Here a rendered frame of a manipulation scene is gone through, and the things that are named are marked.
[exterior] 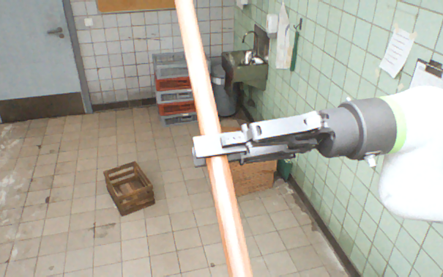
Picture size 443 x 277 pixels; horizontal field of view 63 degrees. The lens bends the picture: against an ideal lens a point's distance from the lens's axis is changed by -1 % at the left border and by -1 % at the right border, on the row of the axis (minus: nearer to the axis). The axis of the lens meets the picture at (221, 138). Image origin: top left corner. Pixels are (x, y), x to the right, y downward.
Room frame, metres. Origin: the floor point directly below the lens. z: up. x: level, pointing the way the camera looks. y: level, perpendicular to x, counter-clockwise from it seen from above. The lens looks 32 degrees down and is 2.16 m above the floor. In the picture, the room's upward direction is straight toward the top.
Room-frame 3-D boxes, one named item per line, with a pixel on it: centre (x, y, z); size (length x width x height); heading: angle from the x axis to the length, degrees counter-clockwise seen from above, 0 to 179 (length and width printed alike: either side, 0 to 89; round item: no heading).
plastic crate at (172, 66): (3.90, 0.45, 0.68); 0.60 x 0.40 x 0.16; 105
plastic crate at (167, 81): (3.91, 0.46, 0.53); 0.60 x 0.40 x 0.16; 101
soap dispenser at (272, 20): (3.23, -0.44, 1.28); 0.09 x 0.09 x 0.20; 15
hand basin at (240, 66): (3.54, -0.22, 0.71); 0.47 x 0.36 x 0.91; 15
